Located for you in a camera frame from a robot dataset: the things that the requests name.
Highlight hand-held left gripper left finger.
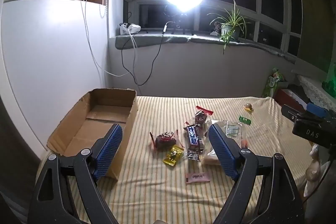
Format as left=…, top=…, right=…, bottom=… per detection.
left=28, top=123, right=124, bottom=224

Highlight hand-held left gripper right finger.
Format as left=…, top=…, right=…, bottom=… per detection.
left=208, top=123, right=306, bottom=224

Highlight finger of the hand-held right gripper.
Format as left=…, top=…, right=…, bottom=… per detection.
left=306, top=102, right=330, bottom=119
left=281, top=105, right=309, bottom=123

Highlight clear bread package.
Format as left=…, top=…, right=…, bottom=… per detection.
left=202, top=119, right=246, bottom=167

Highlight black snack packet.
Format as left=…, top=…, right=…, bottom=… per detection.
left=187, top=149, right=201, bottom=162

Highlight brown chocolate bar blue label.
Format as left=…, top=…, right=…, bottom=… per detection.
left=183, top=124, right=205, bottom=153

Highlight brown cardboard box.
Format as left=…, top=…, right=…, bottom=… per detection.
left=47, top=88, right=138, bottom=181

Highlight pink snack packet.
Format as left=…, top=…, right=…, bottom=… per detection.
left=185, top=172, right=210, bottom=184

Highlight yellow candy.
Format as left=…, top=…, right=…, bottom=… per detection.
left=162, top=145, right=184, bottom=167

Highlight person's right hand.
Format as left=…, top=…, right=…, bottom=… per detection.
left=304, top=144, right=332, bottom=198

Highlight red box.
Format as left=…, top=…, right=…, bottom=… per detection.
left=273, top=88, right=310, bottom=111

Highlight white lace cloth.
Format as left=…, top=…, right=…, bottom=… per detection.
left=297, top=74, right=336, bottom=110

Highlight green translucent bag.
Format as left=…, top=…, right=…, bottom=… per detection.
left=322, top=61, right=336, bottom=96

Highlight green snack bag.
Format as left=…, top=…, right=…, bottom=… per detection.
left=262, top=67, right=286, bottom=98

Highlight dark snack packet red strip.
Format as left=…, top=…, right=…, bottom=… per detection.
left=194, top=105, right=214, bottom=125

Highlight dark red wrapped candy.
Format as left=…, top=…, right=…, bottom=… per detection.
left=150, top=130, right=179, bottom=151

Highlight potted spider plant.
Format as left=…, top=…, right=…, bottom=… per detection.
left=207, top=0, right=251, bottom=55

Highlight white cabinet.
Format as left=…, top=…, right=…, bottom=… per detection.
left=0, top=0, right=113, bottom=159

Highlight small figurine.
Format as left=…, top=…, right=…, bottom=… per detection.
left=210, top=21, right=222, bottom=36

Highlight white power strip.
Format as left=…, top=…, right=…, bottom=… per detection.
left=117, top=22, right=141, bottom=36

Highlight black tripod stand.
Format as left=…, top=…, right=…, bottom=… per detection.
left=164, top=5, right=196, bottom=36

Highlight black cable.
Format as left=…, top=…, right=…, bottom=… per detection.
left=121, top=21, right=175, bottom=86

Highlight white cable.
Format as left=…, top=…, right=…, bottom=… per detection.
left=80, top=0, right=138, bottom=77

